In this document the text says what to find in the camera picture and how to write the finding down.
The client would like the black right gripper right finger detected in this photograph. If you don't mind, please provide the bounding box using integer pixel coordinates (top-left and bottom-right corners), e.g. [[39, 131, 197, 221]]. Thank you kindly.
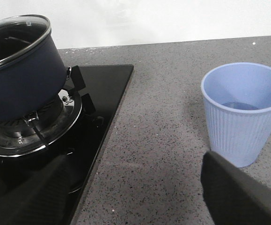
[[201, 151, 271, 225]]

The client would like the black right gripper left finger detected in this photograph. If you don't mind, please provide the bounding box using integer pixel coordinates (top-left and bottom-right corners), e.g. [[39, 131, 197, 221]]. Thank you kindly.
[[0, 156, 70, 225]]

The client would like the right black pot support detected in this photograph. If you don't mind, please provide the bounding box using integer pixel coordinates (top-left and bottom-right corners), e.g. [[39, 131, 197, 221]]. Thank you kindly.
[[0, 66, 95, 158]]

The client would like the dark blue cooking pot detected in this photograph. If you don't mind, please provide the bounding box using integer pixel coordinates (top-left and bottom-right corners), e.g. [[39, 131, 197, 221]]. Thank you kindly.
[[0, 33, 67, 122]]

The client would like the glass pot lid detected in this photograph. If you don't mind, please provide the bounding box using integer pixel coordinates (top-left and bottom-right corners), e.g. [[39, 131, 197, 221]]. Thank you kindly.
[[0, 15, 51, 66]]

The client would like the right black gas burner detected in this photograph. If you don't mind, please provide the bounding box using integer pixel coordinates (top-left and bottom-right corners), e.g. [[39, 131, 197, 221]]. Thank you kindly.
[[0, 96, 63, 138]]

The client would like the black glass gas stove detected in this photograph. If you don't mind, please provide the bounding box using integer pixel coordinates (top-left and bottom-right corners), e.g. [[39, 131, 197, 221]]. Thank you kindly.
[[0, 65, 133, 225]]

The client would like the light blue ribbed cup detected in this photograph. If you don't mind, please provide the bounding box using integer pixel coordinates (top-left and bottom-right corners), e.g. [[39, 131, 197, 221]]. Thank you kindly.
[[201, 62, 271, 167]]

